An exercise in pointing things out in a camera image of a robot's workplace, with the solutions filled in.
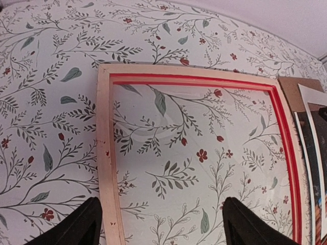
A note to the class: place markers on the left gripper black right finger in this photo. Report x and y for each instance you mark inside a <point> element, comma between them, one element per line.
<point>242,226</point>

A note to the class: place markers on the cat photo print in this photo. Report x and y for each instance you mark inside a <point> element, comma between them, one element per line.
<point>311,161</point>

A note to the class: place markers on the brown cardboard backing board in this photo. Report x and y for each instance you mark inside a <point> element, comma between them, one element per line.
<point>290,88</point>

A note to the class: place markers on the floral patterned table cover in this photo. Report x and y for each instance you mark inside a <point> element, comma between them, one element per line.
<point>51,52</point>

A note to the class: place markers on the red wooden picture frame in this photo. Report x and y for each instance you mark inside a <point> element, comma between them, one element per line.
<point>174,142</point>

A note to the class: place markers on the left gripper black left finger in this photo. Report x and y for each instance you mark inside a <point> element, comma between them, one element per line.
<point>82,226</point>

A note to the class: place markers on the white mat board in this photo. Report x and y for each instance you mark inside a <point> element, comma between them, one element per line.
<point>314,100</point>

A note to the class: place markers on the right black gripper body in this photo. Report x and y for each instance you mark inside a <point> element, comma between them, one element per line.
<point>323,113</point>

